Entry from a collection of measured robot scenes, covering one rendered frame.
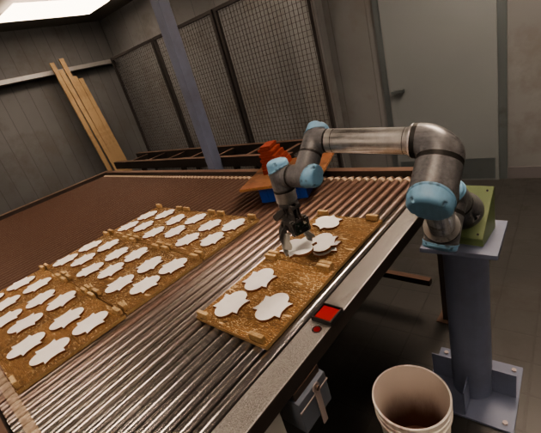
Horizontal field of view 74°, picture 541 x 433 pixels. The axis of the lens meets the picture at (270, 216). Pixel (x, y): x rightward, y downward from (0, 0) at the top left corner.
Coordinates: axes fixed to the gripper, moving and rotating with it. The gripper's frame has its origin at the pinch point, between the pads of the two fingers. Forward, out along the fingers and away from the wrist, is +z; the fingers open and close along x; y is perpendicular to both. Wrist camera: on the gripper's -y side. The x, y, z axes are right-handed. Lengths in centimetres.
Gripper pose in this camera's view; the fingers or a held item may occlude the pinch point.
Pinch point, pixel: (298, 246)
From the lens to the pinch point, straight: 137.3
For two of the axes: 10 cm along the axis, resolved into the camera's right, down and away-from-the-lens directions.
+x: 8.3, -4.3, 3.6
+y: 4.9, 2.4, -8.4
